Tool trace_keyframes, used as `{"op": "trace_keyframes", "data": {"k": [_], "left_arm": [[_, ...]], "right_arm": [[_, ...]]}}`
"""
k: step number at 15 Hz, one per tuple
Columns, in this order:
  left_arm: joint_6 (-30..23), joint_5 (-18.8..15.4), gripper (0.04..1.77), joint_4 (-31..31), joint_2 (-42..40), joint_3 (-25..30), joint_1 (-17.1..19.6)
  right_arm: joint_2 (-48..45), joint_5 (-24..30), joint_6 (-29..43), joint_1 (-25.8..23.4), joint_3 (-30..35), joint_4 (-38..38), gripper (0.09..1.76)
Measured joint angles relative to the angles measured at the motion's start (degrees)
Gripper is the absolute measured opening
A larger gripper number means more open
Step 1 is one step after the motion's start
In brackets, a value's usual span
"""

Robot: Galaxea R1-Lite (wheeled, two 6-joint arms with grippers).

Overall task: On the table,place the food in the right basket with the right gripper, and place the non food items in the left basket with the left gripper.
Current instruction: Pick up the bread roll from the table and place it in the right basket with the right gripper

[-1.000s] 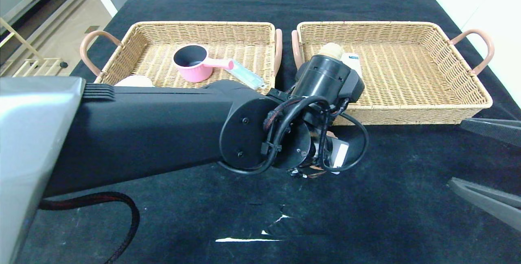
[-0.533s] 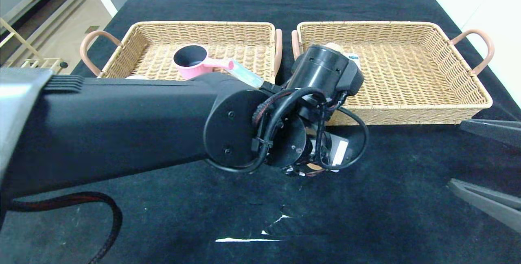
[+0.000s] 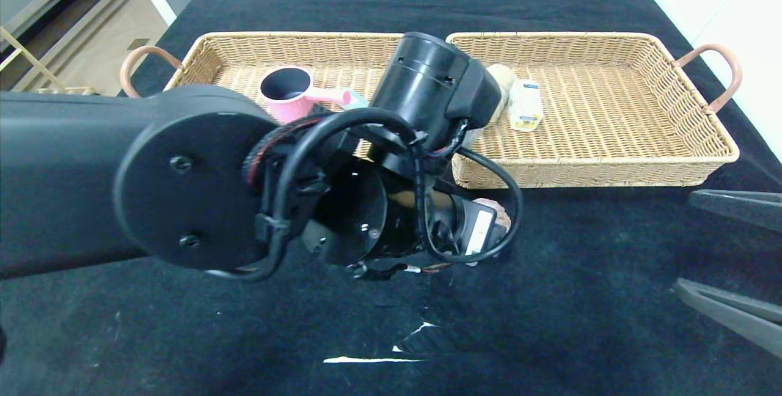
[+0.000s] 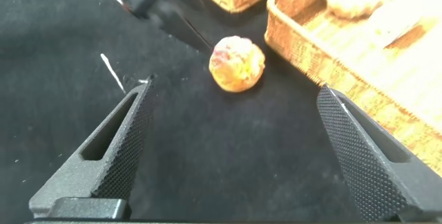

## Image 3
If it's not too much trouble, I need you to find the grey metal shelf unit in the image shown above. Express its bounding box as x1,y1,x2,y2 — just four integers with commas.
0,0,144,94

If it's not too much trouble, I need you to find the braided black gripper cable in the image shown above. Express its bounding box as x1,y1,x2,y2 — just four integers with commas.
243,114,331,189

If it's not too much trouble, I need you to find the light wooden slatted rack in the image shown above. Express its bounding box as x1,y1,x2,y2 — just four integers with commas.
0,26,95,96

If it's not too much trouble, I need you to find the rectangular wicker basket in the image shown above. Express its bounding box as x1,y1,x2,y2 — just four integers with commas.
446,32,743,189
121,32,407,161

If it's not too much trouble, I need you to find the small white drink carton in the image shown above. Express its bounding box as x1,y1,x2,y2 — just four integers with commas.
508,79,544,133

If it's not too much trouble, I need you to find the orange striped bread roll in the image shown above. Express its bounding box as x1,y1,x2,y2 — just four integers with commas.
486,64,517,123

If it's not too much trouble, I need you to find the black left camera cable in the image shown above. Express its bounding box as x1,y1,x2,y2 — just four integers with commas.
269,108,524,281

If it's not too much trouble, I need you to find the round pinkish cream puff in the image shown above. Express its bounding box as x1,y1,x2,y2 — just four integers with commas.
473,198,511,230

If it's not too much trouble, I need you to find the pink saucepan with handle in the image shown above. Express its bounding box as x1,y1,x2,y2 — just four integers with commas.
260,67,352,125

